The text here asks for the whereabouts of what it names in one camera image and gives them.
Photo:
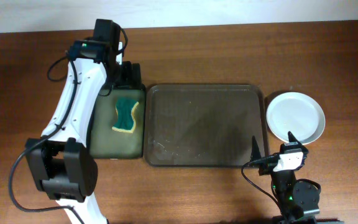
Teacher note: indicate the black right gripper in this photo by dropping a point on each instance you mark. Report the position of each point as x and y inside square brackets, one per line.
[266, 168]

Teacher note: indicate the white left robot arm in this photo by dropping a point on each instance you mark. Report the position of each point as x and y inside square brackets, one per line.
[60, 162]

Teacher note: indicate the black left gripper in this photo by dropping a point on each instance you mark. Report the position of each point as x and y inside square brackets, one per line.
[132, 78]

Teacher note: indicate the yellow green sponge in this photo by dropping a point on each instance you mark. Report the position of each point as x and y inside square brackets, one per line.
[125, 110]

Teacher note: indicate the dark brown serving tray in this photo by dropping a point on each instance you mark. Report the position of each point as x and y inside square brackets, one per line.
[211, 125]

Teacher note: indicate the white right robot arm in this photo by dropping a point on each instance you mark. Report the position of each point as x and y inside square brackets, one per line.
[297, 198]

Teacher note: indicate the black tray with water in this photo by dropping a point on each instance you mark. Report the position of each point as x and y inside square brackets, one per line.
[104, 143]

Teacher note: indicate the grey plate with red stain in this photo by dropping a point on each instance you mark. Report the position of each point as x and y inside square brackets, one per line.
[297, 113]

